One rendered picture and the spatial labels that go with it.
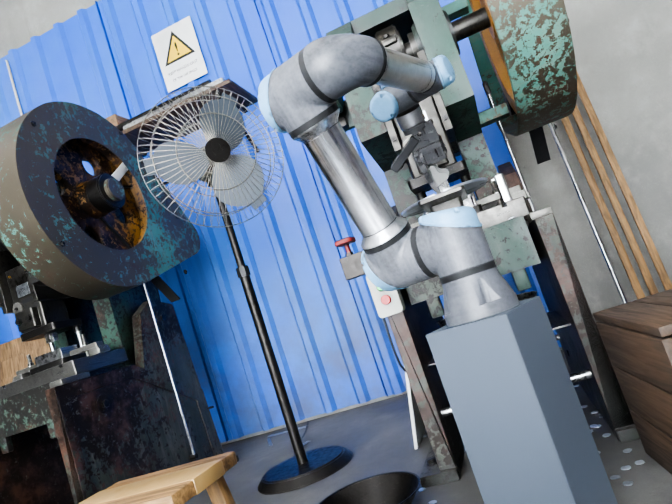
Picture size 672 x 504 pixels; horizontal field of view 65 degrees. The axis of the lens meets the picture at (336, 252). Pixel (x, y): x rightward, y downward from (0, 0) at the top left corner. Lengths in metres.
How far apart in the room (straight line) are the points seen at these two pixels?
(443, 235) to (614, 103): 2.19
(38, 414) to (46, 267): 0.58
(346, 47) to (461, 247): 0.44
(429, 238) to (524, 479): 0.48
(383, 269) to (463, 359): 0.25
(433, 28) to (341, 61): 0.89
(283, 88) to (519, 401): 0.73
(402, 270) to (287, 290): 2.08
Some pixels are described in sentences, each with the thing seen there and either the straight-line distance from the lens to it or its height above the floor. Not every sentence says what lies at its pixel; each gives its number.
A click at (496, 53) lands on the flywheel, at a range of 2.29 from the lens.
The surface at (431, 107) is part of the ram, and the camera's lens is 1.85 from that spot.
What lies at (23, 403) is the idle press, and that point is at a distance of 2.46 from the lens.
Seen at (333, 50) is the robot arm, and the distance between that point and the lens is 1.04.
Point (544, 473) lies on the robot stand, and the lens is 1.10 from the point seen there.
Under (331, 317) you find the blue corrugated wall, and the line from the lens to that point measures 3.10.
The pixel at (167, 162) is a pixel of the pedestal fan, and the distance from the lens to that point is 2.19.
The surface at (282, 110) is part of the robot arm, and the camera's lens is 1.08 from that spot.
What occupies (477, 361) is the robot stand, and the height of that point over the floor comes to 0.38.
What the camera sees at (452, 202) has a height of 0.76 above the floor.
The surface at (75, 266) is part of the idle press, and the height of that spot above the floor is 1.01.
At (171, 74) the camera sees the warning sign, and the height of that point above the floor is 2.32.
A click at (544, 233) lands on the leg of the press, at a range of 1.56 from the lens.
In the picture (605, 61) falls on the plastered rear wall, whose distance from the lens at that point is 3.22.
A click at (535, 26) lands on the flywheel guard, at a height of 1.10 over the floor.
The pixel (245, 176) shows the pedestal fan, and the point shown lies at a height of 1.19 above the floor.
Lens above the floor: 0.55
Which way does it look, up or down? 6 degrees up
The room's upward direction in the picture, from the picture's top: 19 degrees counter-clockwise
